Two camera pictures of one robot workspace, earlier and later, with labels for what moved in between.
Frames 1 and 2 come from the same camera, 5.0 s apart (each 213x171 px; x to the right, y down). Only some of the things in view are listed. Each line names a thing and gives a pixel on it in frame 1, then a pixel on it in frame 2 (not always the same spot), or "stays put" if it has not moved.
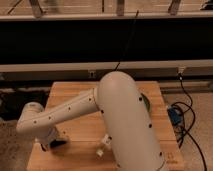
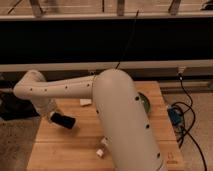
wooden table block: x=88 y=147 stays put
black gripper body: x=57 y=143 to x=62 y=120
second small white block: x=106 y=139 stays put
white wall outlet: x=181 y=69 stays put
